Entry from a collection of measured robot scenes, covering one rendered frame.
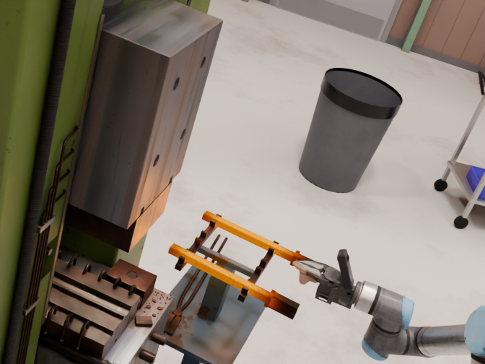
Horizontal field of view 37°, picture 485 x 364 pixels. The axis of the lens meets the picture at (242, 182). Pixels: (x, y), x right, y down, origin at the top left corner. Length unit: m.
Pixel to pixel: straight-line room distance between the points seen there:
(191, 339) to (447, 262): 2.60
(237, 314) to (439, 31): 6.15
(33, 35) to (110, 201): 0.48
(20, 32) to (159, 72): 0.32
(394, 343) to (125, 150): 1.14
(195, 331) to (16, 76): 1.35
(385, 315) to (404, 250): 2.37
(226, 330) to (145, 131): 1.11
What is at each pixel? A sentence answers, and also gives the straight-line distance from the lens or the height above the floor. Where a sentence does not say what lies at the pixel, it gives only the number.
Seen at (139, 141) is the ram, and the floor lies 1.58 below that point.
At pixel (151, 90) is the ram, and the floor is 1.69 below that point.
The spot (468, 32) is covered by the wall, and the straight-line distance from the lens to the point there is 8.28.
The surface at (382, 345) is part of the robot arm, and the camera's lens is 2.24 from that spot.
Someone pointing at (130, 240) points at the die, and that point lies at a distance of 1.61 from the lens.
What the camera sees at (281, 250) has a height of 0.97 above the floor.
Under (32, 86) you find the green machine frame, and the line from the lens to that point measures 1.21.
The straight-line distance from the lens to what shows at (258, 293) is 2.13.
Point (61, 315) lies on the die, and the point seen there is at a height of 0.98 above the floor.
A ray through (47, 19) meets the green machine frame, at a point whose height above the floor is 1.84.
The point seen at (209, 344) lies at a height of 0.70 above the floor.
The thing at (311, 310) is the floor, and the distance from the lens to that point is 3.74.
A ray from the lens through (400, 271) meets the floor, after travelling 4.33.
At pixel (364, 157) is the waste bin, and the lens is 4.70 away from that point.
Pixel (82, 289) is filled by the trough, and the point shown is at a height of 0.99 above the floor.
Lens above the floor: 2.27
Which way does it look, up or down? 30 degrees down
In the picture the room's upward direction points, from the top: 19 degrees clockwise
